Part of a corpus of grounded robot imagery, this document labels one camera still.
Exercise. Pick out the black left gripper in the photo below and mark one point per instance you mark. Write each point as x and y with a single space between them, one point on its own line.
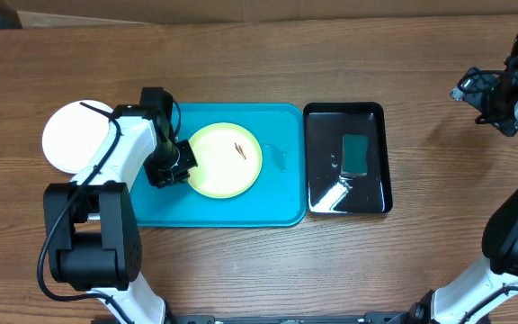
188 160

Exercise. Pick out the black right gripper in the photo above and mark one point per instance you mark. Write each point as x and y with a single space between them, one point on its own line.
508 123

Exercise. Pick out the teal plastic tray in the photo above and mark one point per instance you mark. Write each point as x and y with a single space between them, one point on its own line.
276 199

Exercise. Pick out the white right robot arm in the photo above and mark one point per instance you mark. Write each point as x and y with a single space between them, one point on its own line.
493 278

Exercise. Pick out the pink plate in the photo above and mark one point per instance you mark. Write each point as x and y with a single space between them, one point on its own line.
73 134

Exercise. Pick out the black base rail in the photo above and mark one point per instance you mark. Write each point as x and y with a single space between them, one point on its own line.
286 319

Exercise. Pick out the green sponge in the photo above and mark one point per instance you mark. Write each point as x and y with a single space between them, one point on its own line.
354 155

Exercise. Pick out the cardboard board at back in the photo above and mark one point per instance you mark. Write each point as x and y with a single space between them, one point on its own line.
227 11

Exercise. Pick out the yellow plate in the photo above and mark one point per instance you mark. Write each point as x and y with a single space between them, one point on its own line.
229 160

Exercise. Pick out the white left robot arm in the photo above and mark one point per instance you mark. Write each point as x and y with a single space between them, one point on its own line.
93 248

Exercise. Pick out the black rectangular tray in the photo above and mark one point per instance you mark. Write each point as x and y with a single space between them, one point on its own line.
329 190

